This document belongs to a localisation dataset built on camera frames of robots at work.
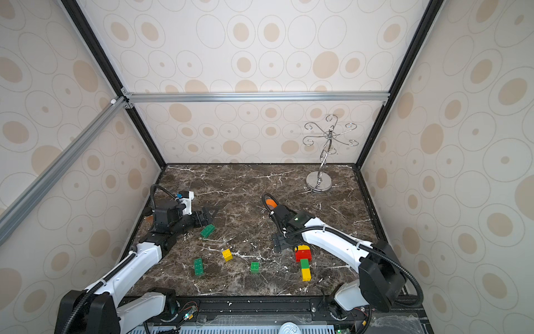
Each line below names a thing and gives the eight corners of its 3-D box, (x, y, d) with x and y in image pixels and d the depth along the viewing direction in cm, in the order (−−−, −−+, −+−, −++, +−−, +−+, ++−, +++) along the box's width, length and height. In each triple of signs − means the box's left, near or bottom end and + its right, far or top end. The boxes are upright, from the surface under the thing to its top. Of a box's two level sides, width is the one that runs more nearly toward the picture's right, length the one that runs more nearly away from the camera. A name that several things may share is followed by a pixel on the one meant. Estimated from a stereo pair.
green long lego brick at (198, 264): (196, 276, 83) (194, 275, 82) (194, 261, 87) (193, 259, 86) (205, 273, 84) (203, 272, 82) (202, 258, 88) (201, 256, 86)
